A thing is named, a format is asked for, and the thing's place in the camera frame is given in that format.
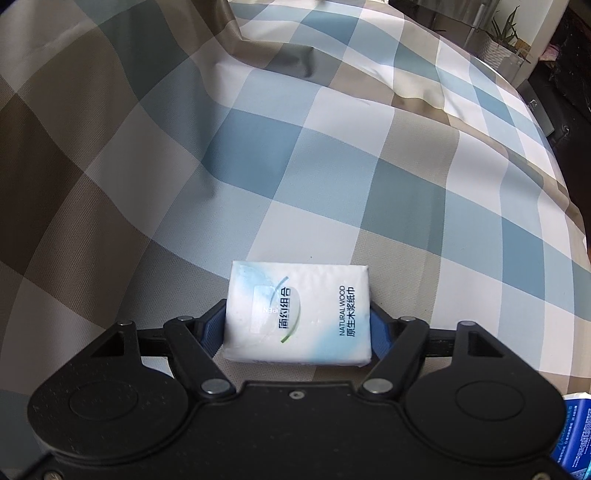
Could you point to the potted plant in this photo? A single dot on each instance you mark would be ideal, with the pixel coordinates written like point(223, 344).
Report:
point(501, 41)

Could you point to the checked blanket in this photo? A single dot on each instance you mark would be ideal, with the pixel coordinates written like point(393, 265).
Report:
point(277, 161)

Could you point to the blue tissue pack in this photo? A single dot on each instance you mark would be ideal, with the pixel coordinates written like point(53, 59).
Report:
point(575, 438)

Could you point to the black sofa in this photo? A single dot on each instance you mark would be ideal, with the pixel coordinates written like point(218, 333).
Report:
point(565, 110)

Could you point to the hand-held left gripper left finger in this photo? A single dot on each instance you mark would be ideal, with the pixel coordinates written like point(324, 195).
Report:
point(213, 325)

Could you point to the glass side table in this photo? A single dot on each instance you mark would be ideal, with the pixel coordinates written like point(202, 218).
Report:
point(457, 18)

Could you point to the white pocket tissue pack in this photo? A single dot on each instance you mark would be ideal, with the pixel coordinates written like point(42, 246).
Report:
point(298, 314)

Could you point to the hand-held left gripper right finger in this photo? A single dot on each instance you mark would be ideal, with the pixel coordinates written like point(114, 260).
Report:
point(379, 330)

